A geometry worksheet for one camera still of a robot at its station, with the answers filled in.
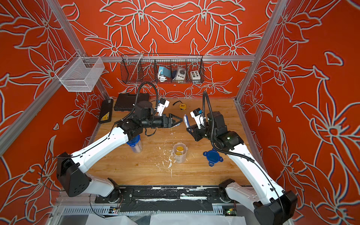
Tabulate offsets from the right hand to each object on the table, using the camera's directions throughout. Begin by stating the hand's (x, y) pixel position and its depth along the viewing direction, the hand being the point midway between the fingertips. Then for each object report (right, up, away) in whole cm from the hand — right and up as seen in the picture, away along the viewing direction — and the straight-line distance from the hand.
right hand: (186, 128), depth 71 cm
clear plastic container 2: (-30, -11, +11) cm, 34 cm away
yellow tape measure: (-1, +13, +42) cm, 44 cm away
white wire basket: (-70, +34, +21) cm, 81 cm away
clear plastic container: (-3, -19, +10) cm, 22 cm away
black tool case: (-49, +17, +45) cm, 69 cm away
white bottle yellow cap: (-3, -13, +9) cm, 16 cm away
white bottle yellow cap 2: (-4, -15, +5) cm, 16 cm away
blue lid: (+18, -20, +17) cm, 32 cm away
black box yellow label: (-61, +6, +36) cm, 71 cm away
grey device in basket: (-2, +34, +20) cm, 39 cm away
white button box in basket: (+8, +33, +23) cm, 41 cm away
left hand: (-4, +4, -2) cm, 6 cm away
